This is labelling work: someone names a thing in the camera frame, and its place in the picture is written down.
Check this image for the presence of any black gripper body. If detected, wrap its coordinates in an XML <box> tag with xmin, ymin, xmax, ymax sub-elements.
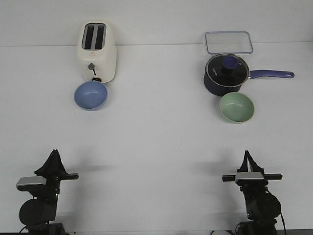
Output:
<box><xmin>34</xmin><ymin>170</ymin><xmax>79</xmax><ymax>198</ymax></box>
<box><xmin>222</xmin><ymin>173</ymin><xmax>283</xmax><ymax>188</ymax></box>

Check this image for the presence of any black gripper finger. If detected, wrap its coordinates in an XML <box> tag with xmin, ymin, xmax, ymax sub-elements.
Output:
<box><xmin>56</xmin><ymin>149</ymin><xmax>67</xmax><ymax>174</ymax></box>
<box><xmin>248</xmin><ymin>152</ymin><xmax>265</xmax><ymax>174</ymax></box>
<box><xmin>35</xmin><ymin>149</ymin><xmax>56</xmax><ymax>174</ymax></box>
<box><xmin>237</xmin><ymin>150</ymin><xmax>248</xmax><ymax>173</ymax></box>

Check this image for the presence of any green bowl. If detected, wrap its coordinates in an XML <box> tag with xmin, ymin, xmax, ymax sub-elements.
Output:
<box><xmin>219</xmin><ymin>92</ymin><xmax>255</xmax><ymax>123</ymax></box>

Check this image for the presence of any blue bowl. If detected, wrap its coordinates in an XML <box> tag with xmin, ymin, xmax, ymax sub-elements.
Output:
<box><xmin>74</xmin><ymin>81</ymin><xmax>108</xmax><ymax>110</ymax></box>

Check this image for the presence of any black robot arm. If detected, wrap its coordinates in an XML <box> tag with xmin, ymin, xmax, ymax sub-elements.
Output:
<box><xmin>16</xmin><ymin>149</ymin><xmax>79</xmax><ymax>235</ymax></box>
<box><xmin>222</xmin><ymin>150</ymin><xmax>283</xmax><ymax>235</ymax></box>

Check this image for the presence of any dark blue saucepan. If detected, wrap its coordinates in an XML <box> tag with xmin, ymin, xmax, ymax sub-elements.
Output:
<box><xmin>204</xmin><ymin>70</ymin><xmax>295</xmax><ymax>96</ymax></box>

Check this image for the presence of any glass pot lid blue knob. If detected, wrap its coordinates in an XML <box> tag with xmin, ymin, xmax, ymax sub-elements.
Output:
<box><xmin>206</xmin><ymin>54</ymin><xmax>249</xmax><ymax>76</ymax></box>

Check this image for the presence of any white two-slot toaster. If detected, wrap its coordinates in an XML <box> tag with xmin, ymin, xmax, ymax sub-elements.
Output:
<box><xmin>77</xmin><ymin>20</ymin><xmax>117</xmax><ymax>83</ymax></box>

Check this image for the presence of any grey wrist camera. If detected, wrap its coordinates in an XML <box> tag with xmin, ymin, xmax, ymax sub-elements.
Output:
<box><xmin>234</xmin><ymin>172</ymin><xmax>266</xmax><ymax>186</ymax></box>
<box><xmin>16</xmin><ymin>176</ymin><xmax>47</xmax><ymax>191</ymax></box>

